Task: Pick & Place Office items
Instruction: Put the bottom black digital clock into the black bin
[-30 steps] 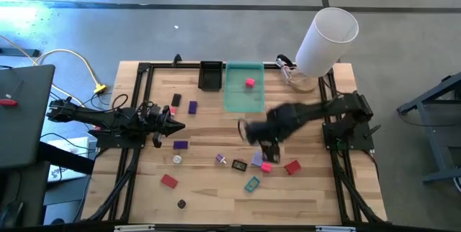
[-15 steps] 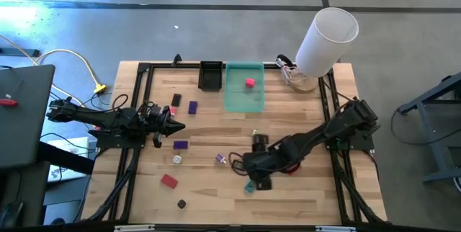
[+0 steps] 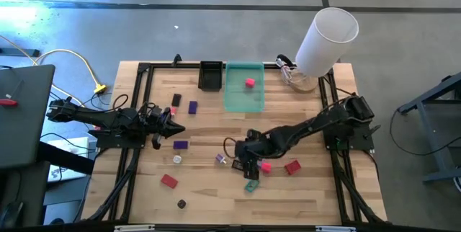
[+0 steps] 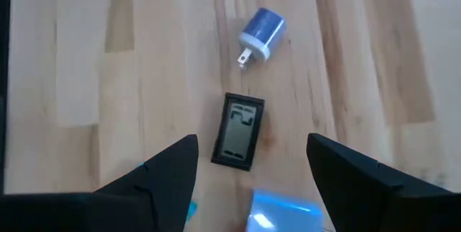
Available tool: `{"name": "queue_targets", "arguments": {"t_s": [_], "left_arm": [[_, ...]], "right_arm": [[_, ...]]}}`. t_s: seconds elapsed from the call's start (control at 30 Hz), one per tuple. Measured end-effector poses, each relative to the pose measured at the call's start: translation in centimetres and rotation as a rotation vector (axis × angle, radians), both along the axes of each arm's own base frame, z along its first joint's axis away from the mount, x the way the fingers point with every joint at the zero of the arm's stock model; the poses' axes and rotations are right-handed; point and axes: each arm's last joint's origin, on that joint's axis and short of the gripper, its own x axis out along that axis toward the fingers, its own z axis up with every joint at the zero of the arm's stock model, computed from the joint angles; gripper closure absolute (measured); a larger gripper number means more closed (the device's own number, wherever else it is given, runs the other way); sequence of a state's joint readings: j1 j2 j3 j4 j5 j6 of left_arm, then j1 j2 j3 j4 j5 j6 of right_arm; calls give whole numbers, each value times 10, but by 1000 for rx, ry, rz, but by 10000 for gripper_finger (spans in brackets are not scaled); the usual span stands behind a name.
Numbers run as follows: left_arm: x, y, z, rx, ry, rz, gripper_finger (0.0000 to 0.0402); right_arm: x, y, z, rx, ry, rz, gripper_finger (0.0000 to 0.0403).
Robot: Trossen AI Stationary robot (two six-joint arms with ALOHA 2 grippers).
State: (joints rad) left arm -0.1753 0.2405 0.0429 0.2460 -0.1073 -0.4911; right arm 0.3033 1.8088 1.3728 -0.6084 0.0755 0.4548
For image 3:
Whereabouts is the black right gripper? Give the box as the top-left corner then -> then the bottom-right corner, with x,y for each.
233,136 -> 270,182

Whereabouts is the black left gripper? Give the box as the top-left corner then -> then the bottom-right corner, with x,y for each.
142,102 -> 186,140

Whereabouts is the red charger block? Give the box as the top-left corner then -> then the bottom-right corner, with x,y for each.
284,159 -> 302,176

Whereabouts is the red rectangular block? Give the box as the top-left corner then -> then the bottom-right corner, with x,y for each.
160,174 -> 179,189

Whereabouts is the teal digital clock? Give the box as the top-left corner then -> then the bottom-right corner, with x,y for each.
244,179 -> 261,194

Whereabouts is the black mesh bin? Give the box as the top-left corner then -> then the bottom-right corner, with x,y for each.
197,60 -> 224,93

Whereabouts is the teal translucent plastic tray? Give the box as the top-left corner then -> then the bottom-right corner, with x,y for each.
223,61 -> 266,114

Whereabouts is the white printed box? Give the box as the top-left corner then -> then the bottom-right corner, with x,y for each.
46,136 -> 91,184

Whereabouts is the black support beam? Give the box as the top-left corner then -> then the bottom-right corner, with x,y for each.
37,140 -> 95,176

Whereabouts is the dark grey side table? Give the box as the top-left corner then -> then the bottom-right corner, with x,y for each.
0,63 -> 56,170

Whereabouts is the white table lamp wooden base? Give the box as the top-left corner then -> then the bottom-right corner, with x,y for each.
287,6 -> 360,94

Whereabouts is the black floor bar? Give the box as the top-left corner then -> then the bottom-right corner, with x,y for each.
0,47 -> 41,58

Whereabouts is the black chair part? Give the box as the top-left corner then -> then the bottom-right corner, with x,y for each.
0,200 -> 24,230

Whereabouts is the grey blue metal stand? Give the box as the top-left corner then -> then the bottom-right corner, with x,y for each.
397,71 -> 461,184

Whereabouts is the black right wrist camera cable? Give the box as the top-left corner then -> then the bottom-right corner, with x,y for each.
223,136 -> 238,160

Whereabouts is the black aluminium table frame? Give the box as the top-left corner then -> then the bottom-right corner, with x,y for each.
85,61 -> 388,226

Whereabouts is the cream cable yellow plug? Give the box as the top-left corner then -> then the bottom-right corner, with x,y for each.
0,34 -> 108,109

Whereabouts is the white metal bracket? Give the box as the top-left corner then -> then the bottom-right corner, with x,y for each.
113,224 -> 156,232
315,226 -> 357,232

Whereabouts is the white coiled lamp cord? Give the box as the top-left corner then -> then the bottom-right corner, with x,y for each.
279,62 -> 302,86

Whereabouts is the black cable strap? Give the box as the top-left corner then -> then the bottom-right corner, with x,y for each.
275,54 -> 297,69

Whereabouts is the black clamp handle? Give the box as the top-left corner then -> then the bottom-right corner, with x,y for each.
362,124 -> 382,140

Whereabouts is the black floor cable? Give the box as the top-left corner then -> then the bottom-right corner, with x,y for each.
390,108 -> 461,156

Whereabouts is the red handled tool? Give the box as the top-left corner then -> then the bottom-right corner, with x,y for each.
0,79 -> 24,108

